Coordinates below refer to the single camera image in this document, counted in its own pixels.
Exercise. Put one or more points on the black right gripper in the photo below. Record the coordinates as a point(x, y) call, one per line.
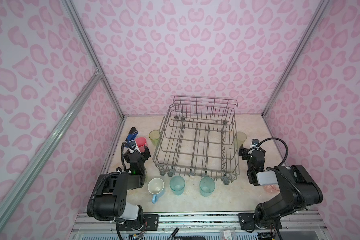
point(251, 153)

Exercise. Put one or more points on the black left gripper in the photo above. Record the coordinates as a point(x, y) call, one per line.
point(139, 151)

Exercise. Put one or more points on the pink plastic cup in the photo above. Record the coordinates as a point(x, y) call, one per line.
point(141, 143)

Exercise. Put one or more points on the yellow-green translucent cup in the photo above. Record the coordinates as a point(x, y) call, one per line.
point(155, 136)

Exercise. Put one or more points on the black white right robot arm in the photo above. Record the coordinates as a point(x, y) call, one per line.
point(298, 190)

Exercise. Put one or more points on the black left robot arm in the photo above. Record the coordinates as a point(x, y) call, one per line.
point(108, 201)

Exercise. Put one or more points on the blue stapler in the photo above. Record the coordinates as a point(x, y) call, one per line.
point(132, 134)

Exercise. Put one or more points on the olive translucent cup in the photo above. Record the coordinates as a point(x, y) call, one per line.
point(239, 139)

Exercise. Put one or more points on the white blue ceramic mug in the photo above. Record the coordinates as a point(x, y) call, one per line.
point(156, 187)

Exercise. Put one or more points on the light pink translucent cup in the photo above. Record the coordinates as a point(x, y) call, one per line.
point(271, 189)

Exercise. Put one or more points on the teal translucent cup left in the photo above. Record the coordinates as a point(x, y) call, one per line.
point(177, 185)

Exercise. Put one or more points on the teal translucent cup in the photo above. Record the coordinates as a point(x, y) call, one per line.
point(177, 185)
point(207, 186)

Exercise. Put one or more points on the teal translucent cup right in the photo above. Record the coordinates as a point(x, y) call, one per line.
point(207, 186)

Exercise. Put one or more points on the black marker pen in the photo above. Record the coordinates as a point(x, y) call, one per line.
point(173, 234)

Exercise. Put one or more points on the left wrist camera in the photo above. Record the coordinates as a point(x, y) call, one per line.
point(133, 146)

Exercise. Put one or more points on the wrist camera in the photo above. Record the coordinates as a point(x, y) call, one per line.
point(133, 146)
point(255, 143)

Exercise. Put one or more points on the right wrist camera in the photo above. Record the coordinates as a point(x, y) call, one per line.
point(255, 143)

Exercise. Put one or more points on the grey wire dish rack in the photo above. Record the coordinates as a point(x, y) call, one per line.
point(198, 137)

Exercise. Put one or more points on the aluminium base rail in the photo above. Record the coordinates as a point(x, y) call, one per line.
point(304, 225)

